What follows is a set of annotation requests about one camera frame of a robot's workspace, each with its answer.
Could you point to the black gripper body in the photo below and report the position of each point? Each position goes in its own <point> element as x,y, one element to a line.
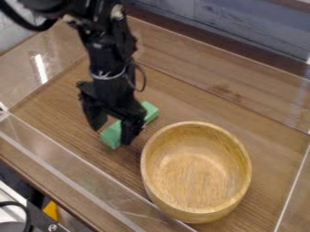
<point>115,94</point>

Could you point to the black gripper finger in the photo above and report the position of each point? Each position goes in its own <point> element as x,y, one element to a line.
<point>93,112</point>
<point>131,128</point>

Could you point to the green rectangular block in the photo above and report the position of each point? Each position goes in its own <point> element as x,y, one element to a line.
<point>111,134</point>

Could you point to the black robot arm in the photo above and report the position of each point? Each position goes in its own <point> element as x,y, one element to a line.
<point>99,21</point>

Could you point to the brown wooden bowl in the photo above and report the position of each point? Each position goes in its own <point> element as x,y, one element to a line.
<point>196,171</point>

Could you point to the clear acrylic tray walls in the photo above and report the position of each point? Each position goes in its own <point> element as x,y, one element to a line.
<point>197,83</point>

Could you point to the black device yellow sticker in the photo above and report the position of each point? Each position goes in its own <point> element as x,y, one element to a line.
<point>42,223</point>

